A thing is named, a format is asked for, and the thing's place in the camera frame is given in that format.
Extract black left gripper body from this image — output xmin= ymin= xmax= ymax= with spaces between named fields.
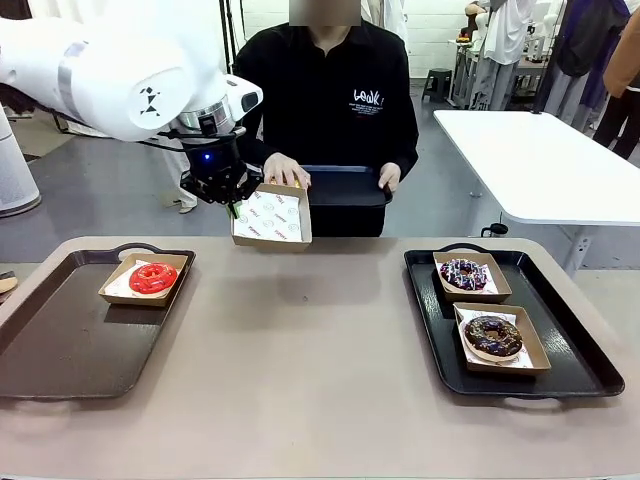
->
xmin=178 ymin=133 xmax=265 ymax=207

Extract brown cardboard donut box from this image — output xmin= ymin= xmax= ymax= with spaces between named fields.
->
xmin=451 ymin=300 xmax=553 ymax=377
xmin=97 ymin=251 xmax=191 ymax=308
xmin=230 ymin=181 xmax=314 ymax=253
xmin=431 ymin=250 xmax=513 ymax=304

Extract small black hand tray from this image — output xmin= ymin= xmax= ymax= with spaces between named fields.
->
xmin=298 ymin=164 xmax=394 ymax=208

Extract red glazed donut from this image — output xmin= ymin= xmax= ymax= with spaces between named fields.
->
xmin=128 ymin=262 xmax=180 ymax=296

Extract white sprinkled chocolate donut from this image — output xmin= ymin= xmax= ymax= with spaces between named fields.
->
xmin=439 ymin=257 xmax=491 ymax=293

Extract person's right forearm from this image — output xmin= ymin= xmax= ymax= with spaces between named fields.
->
xmin=239 ymin=112 xmax=289 ymax=161

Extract person's left forearm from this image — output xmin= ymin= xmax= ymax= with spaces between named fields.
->
xmin=392 ymin=107 xmax=421 ymax=169

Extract large brown serving tray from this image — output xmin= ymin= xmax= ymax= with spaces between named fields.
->
xmin=0 ymin=242 xmax=197 ymax=401

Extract large black serving tray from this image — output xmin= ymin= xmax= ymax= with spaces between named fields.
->
xmin=403 ymin=242 xmax=626 ymax=401

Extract person's right hand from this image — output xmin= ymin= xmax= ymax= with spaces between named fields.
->
xmin=261 ymin=151 xmax=312 ymax=189

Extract person's left hand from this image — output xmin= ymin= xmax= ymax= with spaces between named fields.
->
xmin=377 ymin=161 xmax=403 ymax=194

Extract mannequin black top white pants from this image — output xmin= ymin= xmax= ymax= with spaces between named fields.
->
xmin=162 ymin=142 xmax=202 ymax=216

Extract person in black shirt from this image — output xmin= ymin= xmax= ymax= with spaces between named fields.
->
xmin=231 ymin=9 xmax=421 ymax=239

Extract black light stand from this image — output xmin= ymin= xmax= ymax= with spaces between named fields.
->
xmin=218 ymin=0 xmax=244 ymax=77

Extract black plastic stool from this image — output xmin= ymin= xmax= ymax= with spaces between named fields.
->
xmin=421 ymin=67 xmax=454 ymax=104

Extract mannequin white jacket black pants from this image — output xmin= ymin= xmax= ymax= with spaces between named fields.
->
xmin=369 ymin=0 xmax=411 ymax=52

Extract white rectangular table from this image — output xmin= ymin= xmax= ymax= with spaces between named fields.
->
xmin=431 ymin=108 xmax=640 ymax=276

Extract hanging white garment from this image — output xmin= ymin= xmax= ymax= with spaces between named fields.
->
xmin=473 ymin=0 xmax=537 ymax=110

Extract hanging dark purple clothes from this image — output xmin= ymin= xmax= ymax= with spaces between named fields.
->
xmin=541 ymin=0 xmax=633 ymax=134

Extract person in brown shirt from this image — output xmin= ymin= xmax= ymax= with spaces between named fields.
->
xmin=592 ymin=8 xmax=640 ymax=162

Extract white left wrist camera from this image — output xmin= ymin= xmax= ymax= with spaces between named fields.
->
xmin=223 ymin=75 xmax=265 ymax=114

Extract white perforated pedestal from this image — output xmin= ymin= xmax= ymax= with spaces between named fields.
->
xmin=0 ymin=106 xmax=43 ymax=219

